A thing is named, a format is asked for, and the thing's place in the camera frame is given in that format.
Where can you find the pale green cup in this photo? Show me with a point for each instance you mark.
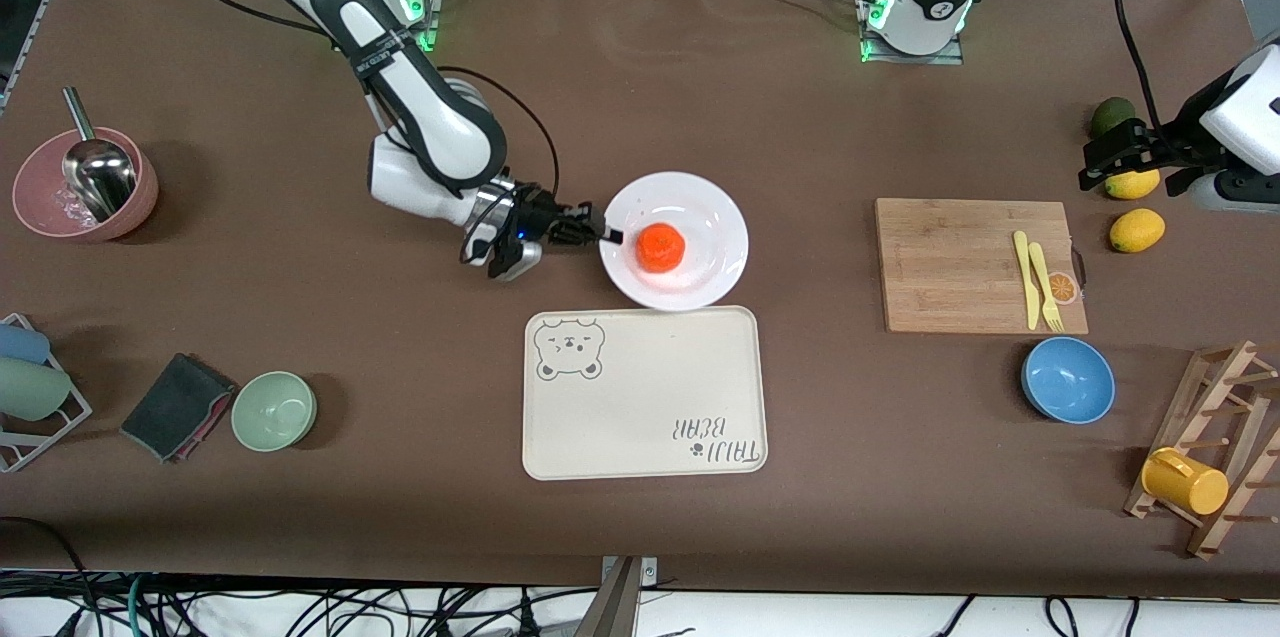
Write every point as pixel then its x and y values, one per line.
pixel 30 389

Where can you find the light green bowl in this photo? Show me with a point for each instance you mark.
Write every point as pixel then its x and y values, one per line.
pixel 273 410

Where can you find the yellow plastic knife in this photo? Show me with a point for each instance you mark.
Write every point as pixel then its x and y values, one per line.
pixel 1025 277

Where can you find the pink bowl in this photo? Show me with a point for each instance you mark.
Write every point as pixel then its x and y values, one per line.
pixel 38 172

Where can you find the cream bear print tray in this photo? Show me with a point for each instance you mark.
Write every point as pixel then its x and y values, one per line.
pixel 640 397

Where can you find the blue bowl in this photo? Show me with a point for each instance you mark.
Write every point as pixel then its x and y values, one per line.
pixel 1068 380

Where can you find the dark green avocado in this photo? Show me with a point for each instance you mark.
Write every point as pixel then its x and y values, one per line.
pixel 1110 115

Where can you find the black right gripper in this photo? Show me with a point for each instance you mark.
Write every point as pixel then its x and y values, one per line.
pixel 537 214

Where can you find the dark grey folded cloth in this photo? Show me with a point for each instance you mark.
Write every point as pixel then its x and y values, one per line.
pixel 170 402

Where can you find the wooden mug rack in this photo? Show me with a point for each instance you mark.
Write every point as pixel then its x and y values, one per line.
pixel 1190 397

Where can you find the white round plate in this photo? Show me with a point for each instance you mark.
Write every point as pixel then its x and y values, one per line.
pixel 715 217

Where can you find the pink folded cloth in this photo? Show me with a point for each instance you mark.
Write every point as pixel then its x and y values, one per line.
pixel 208 427

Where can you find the clear ice pieces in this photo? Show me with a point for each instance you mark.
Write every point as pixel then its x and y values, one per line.
pixel 68 207

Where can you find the yellow lemon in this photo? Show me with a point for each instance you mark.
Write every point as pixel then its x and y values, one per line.
pixel 1137 230
pixel 1132 187

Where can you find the yellow mug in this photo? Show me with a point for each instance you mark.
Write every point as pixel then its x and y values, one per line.
pixel 1185 485

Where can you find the metal scoop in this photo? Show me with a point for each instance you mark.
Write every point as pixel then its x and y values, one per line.
pixel 100 177

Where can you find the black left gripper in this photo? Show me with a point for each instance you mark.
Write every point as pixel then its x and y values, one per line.
pixel 1168 150

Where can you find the orange fruit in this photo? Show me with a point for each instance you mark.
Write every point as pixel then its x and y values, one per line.
pixel 661 248

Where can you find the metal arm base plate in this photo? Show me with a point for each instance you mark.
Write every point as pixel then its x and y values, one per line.
pixel 428 32
pixel 950 57

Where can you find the blue cup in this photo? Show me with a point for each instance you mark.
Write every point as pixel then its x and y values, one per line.
pixel 20 344

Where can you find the yellow plastic fork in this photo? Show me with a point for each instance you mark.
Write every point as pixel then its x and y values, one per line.
pixel 1041 272

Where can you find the wooden cutting board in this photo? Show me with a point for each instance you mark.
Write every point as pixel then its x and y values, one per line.
pixel 950 267

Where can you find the metal table bracket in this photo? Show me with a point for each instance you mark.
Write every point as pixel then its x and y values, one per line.
pixel 645 572

